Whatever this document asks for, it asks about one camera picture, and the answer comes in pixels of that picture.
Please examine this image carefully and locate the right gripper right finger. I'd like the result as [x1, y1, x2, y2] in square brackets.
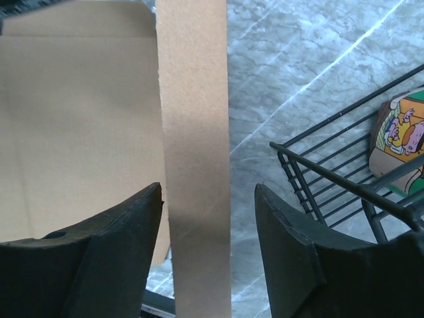
[254, 184, 423, 317]

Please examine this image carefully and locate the black wire basket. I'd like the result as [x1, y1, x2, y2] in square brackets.
[270, 66, 423, 243]

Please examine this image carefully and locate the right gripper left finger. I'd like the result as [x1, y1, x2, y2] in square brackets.
[1, 183, 163, 317]

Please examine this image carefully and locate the brown cardboard box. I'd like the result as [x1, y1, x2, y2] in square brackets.
[1, 1, 231, 317]

